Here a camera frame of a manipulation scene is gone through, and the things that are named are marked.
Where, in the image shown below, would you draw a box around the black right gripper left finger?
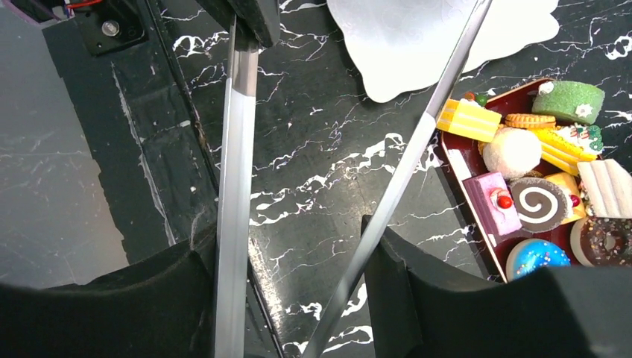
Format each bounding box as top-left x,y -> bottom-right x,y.
1,226 -> 216,357

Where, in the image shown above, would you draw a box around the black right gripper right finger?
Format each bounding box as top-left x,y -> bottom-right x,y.
364,229 -> 631,357

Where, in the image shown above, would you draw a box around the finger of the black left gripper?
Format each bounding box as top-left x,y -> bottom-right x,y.
196,0 -> 280,48

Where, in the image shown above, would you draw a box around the metal serving tongs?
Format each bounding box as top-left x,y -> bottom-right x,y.
213,0 -> 495,358

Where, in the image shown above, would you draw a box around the white three-tier cake stand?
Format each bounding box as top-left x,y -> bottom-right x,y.
327,0 -> 559,103

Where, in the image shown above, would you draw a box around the yellow layered cake piece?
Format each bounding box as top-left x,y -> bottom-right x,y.
436,99 -> 502,142

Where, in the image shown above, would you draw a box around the blue sprinkled donut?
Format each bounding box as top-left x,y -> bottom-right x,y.
505,238 -> 571,281

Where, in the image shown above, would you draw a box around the pink rectangular cake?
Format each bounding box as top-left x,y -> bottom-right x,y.
464,172 -> 522,236

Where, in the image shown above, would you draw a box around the red dessert tray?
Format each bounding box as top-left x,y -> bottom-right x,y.
437,78 -> 631,282

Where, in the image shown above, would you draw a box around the chocolate swirl roll cake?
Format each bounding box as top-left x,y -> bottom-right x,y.
509,178 -> 572,233

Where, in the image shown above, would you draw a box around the white coconut ball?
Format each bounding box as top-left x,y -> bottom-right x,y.
482,127 -> 543,180

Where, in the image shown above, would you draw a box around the yellow cheesecake with cherry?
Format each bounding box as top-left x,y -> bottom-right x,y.
545,172 -> 587,224

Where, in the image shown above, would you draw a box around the chocolate sprinkled donut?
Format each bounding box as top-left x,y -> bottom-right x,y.
570,217 -> 631,267

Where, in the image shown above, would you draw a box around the round sandwich biscuit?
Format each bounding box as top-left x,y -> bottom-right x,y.
505,113 -> 556,130

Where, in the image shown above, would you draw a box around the yellow decorated cake slice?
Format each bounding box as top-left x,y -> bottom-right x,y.
531,123 -> 604,176

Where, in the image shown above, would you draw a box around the white triangle cake slice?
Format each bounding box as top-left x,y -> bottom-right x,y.
578,159 -> 631,219

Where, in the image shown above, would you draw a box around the green swirl roll cake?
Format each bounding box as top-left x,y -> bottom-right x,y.
531,81 -> 605,125

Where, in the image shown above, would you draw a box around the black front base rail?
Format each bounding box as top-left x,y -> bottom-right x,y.
43,1 -> 217,263

